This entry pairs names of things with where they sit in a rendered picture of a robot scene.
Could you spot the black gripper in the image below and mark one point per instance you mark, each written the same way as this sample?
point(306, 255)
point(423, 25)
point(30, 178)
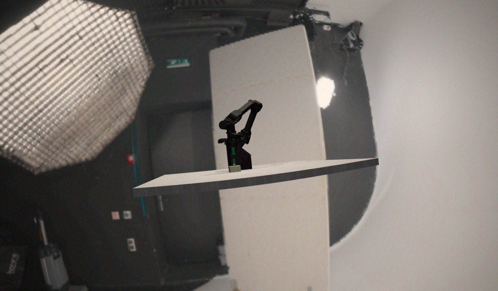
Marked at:
point(227, 141)

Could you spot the tan rectangular block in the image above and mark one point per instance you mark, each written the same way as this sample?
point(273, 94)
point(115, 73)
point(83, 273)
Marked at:
point(234, 169)

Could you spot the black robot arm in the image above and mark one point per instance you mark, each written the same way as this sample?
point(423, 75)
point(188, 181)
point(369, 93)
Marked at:
point(235, 116)

